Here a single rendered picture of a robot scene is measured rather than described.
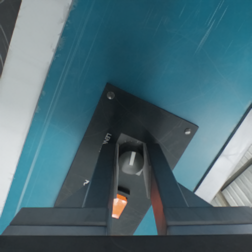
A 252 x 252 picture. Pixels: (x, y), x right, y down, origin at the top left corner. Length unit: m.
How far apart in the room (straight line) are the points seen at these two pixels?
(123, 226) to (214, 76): 0.17
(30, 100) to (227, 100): 0.17
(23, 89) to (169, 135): 0.13
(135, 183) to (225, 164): 0.09
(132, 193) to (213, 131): 0.10
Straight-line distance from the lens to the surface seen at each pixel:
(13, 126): 0.19
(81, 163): 0.18
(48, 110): 0.17
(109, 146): 0.15
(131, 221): 0.21
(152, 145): 0.15
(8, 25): 0.38
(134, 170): 0.16
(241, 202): 8.75
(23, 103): 0.18
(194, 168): 0.19
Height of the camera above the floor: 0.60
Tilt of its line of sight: 7 degrees up
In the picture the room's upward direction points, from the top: 114 degrees clockwise
